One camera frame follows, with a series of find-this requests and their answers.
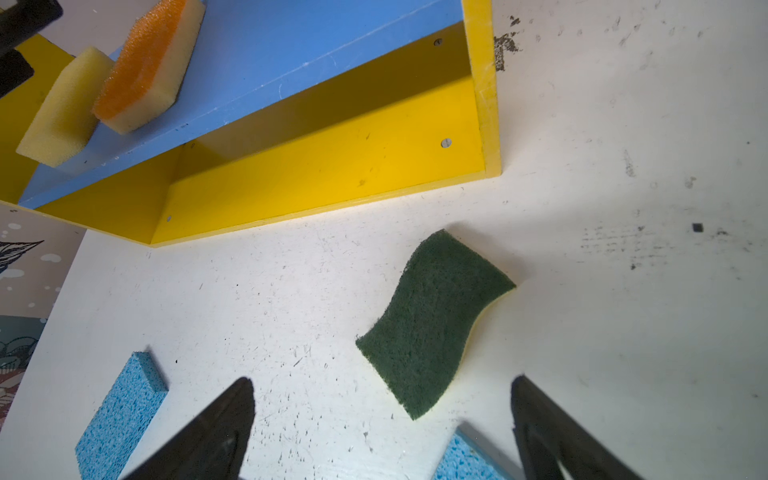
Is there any yellow orange-tinted sponge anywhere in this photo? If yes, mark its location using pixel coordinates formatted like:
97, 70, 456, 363
16, 46, 114, 168

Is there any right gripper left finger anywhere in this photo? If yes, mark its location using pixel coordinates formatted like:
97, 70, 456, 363
127, 377, 255, 479

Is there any blue sponge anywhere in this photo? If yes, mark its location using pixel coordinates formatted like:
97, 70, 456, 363
432, 422, 525, 480
75, 352, 168, 479

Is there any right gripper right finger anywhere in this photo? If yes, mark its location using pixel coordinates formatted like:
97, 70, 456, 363
510, 375, 640, 480

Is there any orange sponge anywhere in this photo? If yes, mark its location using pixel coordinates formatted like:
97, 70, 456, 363
92, 0, 206, 135

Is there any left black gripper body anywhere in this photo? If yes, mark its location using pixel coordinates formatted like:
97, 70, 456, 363
1, 0, 63, 97

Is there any yellow shelf unit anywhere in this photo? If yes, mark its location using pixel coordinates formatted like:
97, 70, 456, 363
1, 1, 502, 247

